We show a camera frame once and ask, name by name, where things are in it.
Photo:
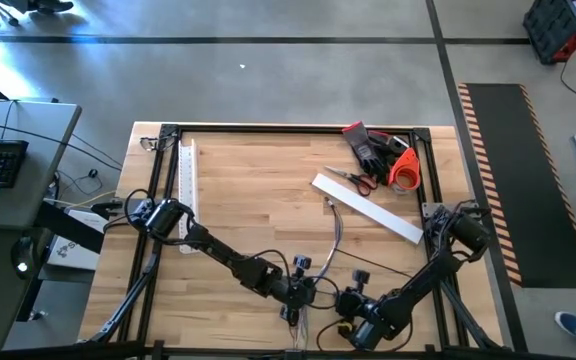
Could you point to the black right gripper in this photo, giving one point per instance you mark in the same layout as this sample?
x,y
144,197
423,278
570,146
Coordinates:
x,y
352,303

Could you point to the grey desk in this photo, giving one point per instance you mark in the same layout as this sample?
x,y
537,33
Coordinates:
x,y
43,165

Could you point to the black red tool box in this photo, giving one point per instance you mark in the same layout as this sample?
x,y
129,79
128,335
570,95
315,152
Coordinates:
x,y
553,25

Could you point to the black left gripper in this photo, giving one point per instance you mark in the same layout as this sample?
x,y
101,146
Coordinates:
x,y
299,294

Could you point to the white flat duct cover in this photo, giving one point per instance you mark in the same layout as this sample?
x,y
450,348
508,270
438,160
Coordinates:
x,y
368,207

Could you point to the black aluminium table frame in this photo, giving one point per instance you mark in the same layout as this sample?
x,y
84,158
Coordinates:
x,y
293,129

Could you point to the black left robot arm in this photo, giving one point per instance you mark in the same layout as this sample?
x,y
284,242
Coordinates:
x,y
218,250

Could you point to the grey black work glove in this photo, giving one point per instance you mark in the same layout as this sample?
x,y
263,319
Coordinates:
x,y
385,141
363,147

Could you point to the white cardboard box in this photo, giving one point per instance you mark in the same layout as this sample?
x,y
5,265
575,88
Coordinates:
x,y
80,260

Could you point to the black office chair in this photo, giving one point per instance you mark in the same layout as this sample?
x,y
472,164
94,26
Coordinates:
x,y
43,6

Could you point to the black zip tie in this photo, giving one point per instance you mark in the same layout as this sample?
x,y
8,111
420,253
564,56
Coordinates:
x,y
373,262

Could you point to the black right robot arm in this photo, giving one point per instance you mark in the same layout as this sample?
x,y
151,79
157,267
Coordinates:
x,y
418,280

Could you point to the clear safety glasses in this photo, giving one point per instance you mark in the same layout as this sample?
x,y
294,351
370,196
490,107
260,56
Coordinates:
x,y
149,144

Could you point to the black computer mouse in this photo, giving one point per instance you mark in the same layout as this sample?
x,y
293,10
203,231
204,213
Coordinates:
x,y
23,252

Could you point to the black hazard-striped floor mat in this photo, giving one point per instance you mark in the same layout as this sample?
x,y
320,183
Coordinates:
x,y
533,190

